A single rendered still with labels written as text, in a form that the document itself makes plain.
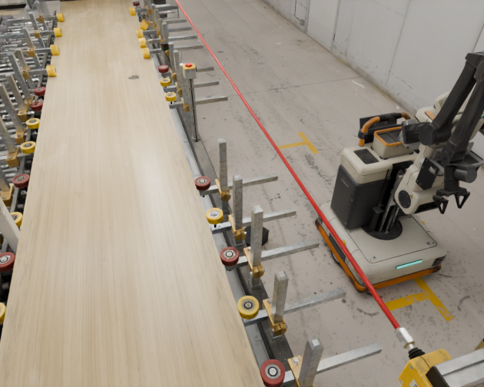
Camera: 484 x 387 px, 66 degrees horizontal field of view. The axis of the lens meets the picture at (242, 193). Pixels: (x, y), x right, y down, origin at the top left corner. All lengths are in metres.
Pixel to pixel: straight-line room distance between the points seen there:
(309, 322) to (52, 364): 1.51
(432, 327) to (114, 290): 1.91
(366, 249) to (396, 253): 0.19
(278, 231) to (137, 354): 1.77
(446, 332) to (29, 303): 2.24
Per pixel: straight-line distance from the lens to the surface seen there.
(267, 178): 2.01
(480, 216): 3.55
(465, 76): 1.66
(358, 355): 1.47
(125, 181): 1.99
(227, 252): 1.57
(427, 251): 2.66
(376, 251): 2.53
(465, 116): 1.67
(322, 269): 2.70
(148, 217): 1.76
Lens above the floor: 2.11
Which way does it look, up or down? 41 degrees down
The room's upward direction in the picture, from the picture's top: straight up
